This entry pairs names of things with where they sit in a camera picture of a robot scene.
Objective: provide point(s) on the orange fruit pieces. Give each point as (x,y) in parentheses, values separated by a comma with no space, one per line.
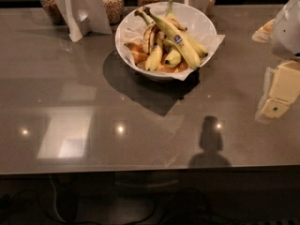
(140,57)

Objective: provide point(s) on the left glass grain jar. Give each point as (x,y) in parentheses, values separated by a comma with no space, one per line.
(53,12)

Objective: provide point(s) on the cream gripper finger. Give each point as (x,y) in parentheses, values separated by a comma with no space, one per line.
(263,34)
(281,88)

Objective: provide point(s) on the white paper bowl liner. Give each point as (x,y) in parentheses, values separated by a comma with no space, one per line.
(131,27)

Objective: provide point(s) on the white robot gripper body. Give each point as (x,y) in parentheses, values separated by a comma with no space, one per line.
(288,28)

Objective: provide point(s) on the middle glass grain jar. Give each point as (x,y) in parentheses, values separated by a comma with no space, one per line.
(114,10)

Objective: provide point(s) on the yellow banana front left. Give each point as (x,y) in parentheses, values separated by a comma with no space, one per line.
(155,56)

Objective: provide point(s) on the brown spotted banana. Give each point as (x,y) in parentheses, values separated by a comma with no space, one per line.
(150,32)

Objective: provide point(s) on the short yellow banana centre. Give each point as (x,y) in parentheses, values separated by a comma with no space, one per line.
(173,57)

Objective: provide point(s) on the yellow banana behind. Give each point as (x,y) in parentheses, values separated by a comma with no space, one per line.
(199,48)

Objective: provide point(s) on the white ceramic bowl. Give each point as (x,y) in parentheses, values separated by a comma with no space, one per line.
(200,19)

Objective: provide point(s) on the long yellow stickered banana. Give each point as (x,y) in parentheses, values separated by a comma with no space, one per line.
(177,37)

